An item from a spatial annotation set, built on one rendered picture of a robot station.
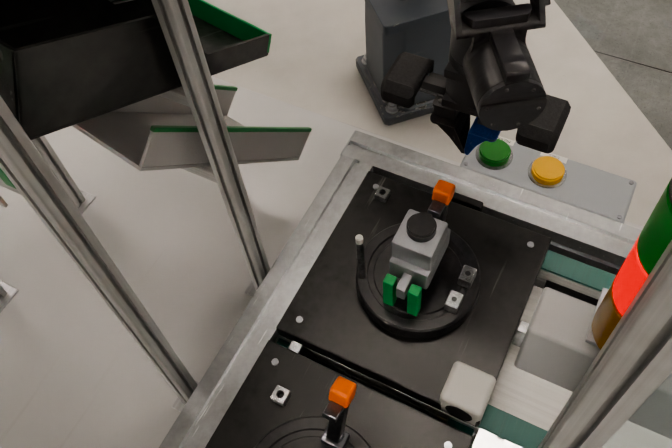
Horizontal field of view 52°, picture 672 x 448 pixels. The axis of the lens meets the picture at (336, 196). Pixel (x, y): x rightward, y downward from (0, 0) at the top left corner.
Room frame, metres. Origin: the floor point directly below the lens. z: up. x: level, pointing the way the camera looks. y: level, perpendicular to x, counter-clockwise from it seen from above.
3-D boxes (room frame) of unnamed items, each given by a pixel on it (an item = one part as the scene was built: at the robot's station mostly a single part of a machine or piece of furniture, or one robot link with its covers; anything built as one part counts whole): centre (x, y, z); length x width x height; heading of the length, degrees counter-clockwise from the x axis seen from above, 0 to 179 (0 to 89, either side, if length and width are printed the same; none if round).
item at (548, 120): (0.47, -0.15, 1.17); 0.19 x 0.06 x 0.08; 57
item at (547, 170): (0.50, -0.27, 0.96); 0.04 x 0.04 x 0.02
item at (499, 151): (0.54, -0.21, 0.96); 0.04 x 0.04 x 0.02
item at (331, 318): (0.36, -0.08, 0.96); 0.24 x 0.24 x 0.02; 57
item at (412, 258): (0.35, -0.08, 1.06); 0.08 x 0.04 x 0.07; 147
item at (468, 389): (0.23, -0.11, 0.97); 0.05 x 0.05 x 0.04; 57
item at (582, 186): (0.50, -0.27, 0.93); 0.21 x 0.07 x 0.06; 57
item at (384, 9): (0.77, -0.14, 0.96); 0.15 x 0.15 x 0.20; 12
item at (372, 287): (0.36, -0.08, 0.98); 0.14 x 0.14 x 0.02
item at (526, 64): (0.43, -0.16, 1.27); 0.12 x 0.08 x 0.11; 1
